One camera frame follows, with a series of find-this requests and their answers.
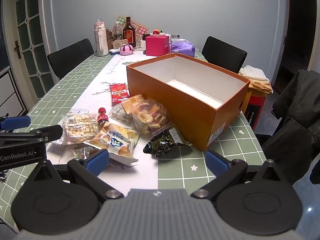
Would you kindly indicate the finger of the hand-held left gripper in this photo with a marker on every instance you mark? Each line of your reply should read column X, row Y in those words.
column 15, row 122
column 51, row 132

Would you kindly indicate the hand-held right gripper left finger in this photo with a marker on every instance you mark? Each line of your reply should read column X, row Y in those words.
column 96, row 161

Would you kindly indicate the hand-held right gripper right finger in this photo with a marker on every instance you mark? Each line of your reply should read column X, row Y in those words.
column 216, row 162

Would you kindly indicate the yellow waffle cookie packet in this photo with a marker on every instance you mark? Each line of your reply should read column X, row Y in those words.
column 81, row 152

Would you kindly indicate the clear peanut crisp packet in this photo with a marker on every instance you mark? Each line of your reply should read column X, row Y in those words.
column 80, row 128

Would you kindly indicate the white blue bread packet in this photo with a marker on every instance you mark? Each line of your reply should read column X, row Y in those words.
column 117, row 140

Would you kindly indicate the black snack packet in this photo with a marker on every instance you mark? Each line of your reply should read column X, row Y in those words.
column 162, row 143

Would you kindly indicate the orange cardboard box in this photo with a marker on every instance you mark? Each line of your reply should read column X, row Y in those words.
column 175, row 110

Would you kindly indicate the clear dried fruit chip bag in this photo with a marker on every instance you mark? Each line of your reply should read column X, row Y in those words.
column 150, row 116

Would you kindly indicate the white drawer cabinet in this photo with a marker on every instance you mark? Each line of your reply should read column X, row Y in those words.
column 10, row 92

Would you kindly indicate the small red-capped candy bottle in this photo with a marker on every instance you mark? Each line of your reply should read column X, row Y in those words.
column 102, row 117

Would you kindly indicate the clear bag of white balls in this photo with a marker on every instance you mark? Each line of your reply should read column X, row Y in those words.
column 117, row 112

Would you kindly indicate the red stool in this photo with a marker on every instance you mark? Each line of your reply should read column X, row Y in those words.
column 256, row 107

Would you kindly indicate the red snack packet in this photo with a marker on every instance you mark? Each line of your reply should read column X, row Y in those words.
column 118, row 93

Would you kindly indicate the black chair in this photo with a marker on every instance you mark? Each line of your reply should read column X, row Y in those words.
column 220, row 52
column 70, row 57

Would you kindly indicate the dark jacket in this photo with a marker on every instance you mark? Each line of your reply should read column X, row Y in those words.
column 292, row 117

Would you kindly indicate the yellow cloth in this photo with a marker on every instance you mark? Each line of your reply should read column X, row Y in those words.
column 261, row 86

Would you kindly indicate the glass panel door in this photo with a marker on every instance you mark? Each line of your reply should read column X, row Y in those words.
column 27, row 30

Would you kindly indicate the white cloth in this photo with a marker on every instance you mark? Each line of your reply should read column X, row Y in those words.
column 253, row 72

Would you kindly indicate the small blue flat case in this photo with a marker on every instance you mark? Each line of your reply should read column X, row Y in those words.
column 113, row 51

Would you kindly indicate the white pink water bottle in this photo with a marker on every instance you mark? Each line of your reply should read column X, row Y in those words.
column 101, row 40

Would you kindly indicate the small cream radio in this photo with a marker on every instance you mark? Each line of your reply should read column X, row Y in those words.
column 120, row 44

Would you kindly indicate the brown figurine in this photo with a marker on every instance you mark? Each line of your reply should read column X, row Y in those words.
column 109, row 36

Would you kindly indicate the pink round container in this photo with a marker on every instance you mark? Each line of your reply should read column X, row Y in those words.
column 127, row 49

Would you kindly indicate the purple tissue pack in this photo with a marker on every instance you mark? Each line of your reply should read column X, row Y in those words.
column 182, row 48

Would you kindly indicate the green label plastic bottle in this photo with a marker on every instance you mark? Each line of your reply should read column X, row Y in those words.
column 117, row 31

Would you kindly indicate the brown glass liquor bottle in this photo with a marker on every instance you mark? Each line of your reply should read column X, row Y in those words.
column 129, row 35

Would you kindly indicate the small white jar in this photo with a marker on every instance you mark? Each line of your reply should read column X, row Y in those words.
column 143, row 44

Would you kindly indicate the pink square box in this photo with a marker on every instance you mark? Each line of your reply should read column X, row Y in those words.
column 157, row 46

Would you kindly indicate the green dotted card board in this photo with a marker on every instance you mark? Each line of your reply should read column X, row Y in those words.
column 120, row 20

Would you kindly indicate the colourful dotted card board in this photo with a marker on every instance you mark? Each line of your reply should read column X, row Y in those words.
column 141, row 30

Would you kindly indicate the white dish with strawberry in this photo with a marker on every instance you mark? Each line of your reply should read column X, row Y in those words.
column 157, row 33

